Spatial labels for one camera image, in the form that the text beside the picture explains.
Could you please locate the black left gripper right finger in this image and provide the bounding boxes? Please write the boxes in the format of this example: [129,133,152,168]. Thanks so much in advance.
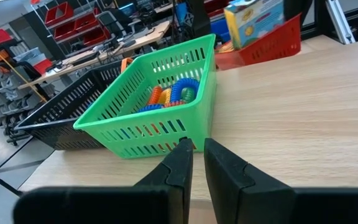
[203,138,358,224]

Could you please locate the blue barrel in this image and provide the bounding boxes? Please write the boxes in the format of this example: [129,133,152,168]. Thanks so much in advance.
[175,1,189,27]

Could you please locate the red plastic basket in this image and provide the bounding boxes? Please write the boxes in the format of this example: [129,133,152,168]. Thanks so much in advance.
[214,14,303,71]

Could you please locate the orange coil wristband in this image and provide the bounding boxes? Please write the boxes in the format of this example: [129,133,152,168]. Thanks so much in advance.
[163,100,186,108]
[147,86,163,106]

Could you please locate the red bin shelving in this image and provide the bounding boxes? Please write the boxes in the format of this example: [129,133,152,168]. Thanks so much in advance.
[44,1,111,47]

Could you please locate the orange rubber band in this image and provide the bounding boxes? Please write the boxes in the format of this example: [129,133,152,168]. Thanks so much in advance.
[121,57,134,73]

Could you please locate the silver aluminium post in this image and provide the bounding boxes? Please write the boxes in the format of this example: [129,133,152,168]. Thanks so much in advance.
[324,0,357,45]

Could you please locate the black plastic basket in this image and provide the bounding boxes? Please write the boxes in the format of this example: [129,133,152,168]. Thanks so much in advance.
[14,58,136,151]

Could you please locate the green plastic basket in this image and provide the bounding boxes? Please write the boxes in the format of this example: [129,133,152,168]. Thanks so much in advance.
[73,33,217,159]

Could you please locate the black office chair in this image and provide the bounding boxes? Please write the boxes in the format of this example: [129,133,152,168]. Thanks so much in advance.
[96,11,126,39]

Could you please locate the wooden top workbench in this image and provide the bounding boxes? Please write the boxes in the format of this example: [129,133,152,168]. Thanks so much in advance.
[17,20,171,91]

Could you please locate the blue floor bin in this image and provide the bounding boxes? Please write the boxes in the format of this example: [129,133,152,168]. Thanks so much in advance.
[209,18,232,44]

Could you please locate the dark green ring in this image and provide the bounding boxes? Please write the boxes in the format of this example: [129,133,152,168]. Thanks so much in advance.
[181,88,196,103]

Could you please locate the blue coil wristband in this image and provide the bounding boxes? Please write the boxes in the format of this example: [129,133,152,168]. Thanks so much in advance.
[170,77,200,103]
[137,104,165,113]

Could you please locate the thin yellow rope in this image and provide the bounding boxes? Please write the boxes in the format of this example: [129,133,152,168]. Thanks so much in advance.
[0,32,48,103]

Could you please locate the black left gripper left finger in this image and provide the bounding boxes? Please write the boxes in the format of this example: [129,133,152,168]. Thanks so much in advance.
[12,138,194,224]

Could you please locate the green blue card box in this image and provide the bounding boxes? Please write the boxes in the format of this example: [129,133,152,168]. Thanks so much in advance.
[224,0,285,50]

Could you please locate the grey parts bin cart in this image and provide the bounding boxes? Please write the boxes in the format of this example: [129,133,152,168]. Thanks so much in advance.
[0,62,55,147]

